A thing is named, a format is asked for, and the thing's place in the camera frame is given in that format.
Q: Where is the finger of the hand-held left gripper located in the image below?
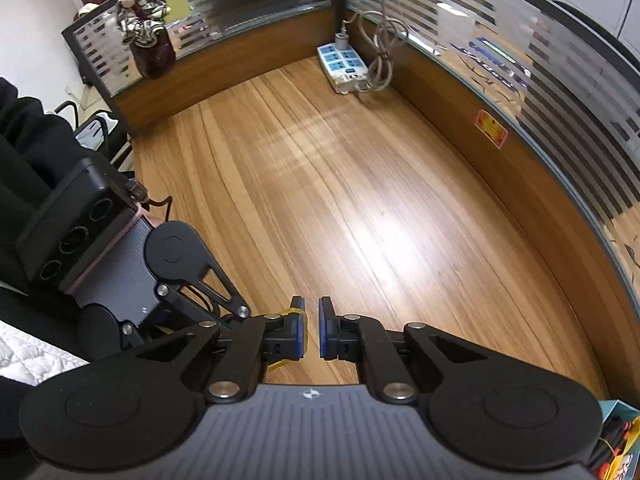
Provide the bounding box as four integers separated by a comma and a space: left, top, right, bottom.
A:
120, 323, 169, 355
155, 246, 252, 329

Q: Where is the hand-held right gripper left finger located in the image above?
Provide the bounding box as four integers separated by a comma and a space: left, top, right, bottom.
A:
135, 296, 308, 403

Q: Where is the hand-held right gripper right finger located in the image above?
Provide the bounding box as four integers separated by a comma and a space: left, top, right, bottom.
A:
318, 296, 488, 403

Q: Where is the yellow rubber band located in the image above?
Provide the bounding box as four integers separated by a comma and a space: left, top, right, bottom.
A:
267, 307, 307, 372

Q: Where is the teal hexagonal box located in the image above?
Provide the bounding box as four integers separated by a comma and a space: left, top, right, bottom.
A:
585, 399, 640, 480

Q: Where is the person's left forearm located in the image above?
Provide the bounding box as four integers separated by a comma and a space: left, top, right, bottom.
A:
0, 77, 91, 261

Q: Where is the person's white quilted jacket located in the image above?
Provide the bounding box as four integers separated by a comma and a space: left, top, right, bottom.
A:
0, 320, 91, 387

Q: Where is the dark red vase with figurine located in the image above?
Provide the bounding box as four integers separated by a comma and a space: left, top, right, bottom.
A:
115, 0, 177, 80

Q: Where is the striped glass desk partition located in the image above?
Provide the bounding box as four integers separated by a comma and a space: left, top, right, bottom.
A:
61, 0, 346, 136
342, 0, 640, 401

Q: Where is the red and yellow sticker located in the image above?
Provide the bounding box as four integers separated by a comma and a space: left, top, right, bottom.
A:
475, 109, 509, 150

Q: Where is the white power strip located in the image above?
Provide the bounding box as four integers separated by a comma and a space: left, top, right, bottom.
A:
316, 42, 370, 94

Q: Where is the pile of folded colourful bags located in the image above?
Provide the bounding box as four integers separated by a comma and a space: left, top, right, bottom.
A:
589, 415, 640, 480

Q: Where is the black braided cable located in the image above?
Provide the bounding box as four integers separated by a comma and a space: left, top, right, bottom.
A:
126, 177, 175, 209

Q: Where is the metal frame chair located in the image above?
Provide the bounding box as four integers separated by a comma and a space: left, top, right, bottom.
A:
52, 102, 135, 171

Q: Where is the grey power cable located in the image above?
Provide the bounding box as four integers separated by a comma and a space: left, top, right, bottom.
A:
345, 0, 408, 92

